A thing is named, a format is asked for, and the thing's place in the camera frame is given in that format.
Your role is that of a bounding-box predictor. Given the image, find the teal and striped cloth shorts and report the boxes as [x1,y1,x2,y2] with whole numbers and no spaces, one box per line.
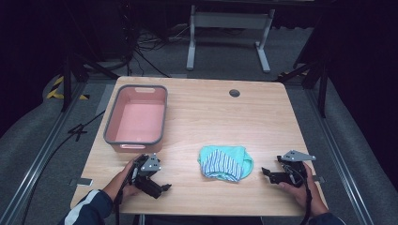
[197,144,254,183]

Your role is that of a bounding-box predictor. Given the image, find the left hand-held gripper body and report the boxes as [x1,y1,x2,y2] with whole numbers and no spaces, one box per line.
[130,152,164,200]

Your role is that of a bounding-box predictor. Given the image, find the aluminium floor rail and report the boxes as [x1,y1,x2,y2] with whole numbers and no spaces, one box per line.
[0,80,90,225]
[303,87,375,225]

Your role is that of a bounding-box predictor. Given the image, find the person's right hand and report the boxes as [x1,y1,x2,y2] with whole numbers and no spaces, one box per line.
[277,161,317,210]

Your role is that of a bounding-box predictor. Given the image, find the person's left hand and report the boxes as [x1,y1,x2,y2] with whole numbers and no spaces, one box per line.
[115,158,143,200]

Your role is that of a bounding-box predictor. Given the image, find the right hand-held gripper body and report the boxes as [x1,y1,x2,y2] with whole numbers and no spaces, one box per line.
[268,149,317,188]

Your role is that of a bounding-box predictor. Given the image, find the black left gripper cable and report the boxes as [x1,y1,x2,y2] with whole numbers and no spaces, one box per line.
[113,160,140,225]

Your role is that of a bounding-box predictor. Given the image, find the yellow and black floor tape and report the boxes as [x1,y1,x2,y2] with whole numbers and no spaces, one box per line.
[46,75,91,101]

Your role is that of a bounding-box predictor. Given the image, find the bundle of black floor cables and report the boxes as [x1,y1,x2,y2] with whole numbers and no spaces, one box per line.
[123,3,191,79]

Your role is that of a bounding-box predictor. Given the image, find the black metal stand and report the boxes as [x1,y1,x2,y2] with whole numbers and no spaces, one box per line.
[275,46,329,119]
[60,37,121,113]

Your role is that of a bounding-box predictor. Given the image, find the pink basin with grey rim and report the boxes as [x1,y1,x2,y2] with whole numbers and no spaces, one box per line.
[103,84,169,154]

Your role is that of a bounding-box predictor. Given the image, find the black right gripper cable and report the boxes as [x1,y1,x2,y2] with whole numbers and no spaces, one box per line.
[285,163,314,225]

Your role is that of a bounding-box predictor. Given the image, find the grey metal desk frame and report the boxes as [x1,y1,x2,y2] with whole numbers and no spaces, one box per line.
[186,4,276,74]

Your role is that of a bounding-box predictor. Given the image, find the black floor cable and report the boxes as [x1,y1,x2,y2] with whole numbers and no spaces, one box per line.
[19,110,106,225]

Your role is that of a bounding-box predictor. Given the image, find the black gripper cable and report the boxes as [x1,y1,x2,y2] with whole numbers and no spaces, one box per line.
[285,163,314,225]
[113,160,140,225]

